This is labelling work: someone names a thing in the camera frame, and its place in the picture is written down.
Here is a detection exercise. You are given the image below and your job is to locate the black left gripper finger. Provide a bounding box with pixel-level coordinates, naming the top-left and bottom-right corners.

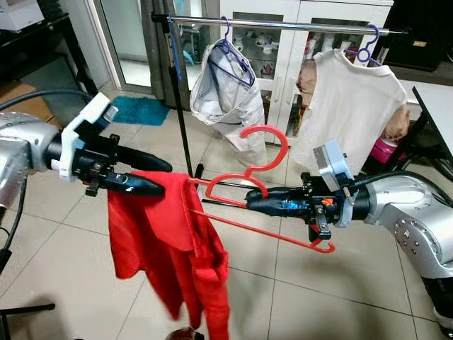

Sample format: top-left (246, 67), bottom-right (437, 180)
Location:
top-left (117, 146), bottom-right (173, 173)
top-left (110, 174), bottom-right (166, 197)

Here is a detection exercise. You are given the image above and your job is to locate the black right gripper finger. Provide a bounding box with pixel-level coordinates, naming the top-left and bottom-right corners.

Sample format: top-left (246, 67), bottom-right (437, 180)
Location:
top-left (248, 187), bottom-right (299, 202)
top-left (245, 201), bottom-right (298, 217)

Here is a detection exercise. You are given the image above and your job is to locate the red plastic hanger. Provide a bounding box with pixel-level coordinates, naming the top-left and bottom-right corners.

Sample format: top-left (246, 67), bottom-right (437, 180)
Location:
top-left (185, 125), bottom-right (337, 254)

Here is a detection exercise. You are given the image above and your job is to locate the red garment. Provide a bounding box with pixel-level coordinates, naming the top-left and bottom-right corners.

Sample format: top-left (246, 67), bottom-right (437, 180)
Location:
top-left (108, 170), bottom-right (231, 340)

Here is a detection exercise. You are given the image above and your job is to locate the purple plastic hanger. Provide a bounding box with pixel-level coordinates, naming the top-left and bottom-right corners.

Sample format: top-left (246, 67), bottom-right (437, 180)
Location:
top-left (345, 23), bottom-right (383, 68)

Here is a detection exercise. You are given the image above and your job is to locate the teal floor mat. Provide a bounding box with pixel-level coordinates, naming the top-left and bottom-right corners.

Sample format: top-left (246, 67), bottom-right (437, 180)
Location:
top-left (112, 96), bottom-right (171, 127)

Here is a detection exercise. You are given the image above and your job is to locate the magenta pink object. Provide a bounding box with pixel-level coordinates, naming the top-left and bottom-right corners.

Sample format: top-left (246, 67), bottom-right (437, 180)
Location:
top-left (372, 138), bottom-right (401, 167)

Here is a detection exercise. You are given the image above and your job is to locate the light grey hanging garment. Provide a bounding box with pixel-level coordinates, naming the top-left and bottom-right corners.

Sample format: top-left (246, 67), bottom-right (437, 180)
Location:
top-left (190, 39), bottom-right (270, 167)

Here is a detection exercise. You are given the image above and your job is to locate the cream shirt with tan sleeves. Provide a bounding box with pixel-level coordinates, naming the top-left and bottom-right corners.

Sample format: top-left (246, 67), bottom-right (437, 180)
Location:
top-left (292, 50), bottom-right (411, 174)

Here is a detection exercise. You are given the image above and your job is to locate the grey curtain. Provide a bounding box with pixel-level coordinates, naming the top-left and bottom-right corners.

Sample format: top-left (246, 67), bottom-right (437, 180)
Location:
top-left (142, 0), bottom-right (174, 107)

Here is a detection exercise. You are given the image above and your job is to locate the black shelf unit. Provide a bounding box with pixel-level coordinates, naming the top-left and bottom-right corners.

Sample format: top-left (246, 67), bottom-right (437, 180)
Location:
top-left (0, 14), bottom-right (96, 100)

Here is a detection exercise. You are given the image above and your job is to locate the black cabinet with gold label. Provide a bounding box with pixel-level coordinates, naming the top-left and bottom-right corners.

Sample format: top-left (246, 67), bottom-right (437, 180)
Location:
top-left (386, 0), bottom-right (453, 72)

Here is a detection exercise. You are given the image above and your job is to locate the black floor stand leg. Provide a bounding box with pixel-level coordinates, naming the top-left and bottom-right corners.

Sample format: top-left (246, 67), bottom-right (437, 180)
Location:
top-left (0, 305), bottom-right (56, 316)

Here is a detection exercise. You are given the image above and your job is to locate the plain white box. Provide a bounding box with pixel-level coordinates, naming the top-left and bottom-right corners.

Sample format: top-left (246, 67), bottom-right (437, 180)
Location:
top-left (0, 0), bottom-right (45, 33)

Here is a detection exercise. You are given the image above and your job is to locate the white glass-door cabinet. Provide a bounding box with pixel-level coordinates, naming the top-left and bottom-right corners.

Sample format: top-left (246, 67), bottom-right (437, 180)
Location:
top-left (219, 0), bottom-right (394, 142)

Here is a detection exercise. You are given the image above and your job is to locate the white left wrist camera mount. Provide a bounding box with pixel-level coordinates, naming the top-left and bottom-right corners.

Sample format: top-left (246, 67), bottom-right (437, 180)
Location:
top-left (59, 92), bottom-right (119, 181)

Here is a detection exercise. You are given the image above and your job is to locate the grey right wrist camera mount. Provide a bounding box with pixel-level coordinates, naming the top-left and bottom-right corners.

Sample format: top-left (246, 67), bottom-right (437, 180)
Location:
top-left (313, 139), bottom-right (355, 227)

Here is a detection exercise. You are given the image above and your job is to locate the white table black frame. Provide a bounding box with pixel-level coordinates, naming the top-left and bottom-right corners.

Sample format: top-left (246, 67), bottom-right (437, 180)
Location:
top-left (411, 81), bottom-right (453, 160)

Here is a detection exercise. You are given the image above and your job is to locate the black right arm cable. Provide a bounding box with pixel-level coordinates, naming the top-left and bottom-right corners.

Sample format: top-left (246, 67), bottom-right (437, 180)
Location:
top-left (352, 170), bottom-right (453, 210)

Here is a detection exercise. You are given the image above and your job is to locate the thin purple wire hanger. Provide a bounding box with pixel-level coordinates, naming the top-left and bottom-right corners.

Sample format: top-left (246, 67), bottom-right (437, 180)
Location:
top-left (212, 16), bottom-right (256, 89)

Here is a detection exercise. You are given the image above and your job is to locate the clothes rack with steel rail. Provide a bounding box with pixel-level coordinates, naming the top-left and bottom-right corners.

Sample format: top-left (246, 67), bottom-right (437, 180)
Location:
top-left (151, 13), bottom-right (411, 179)

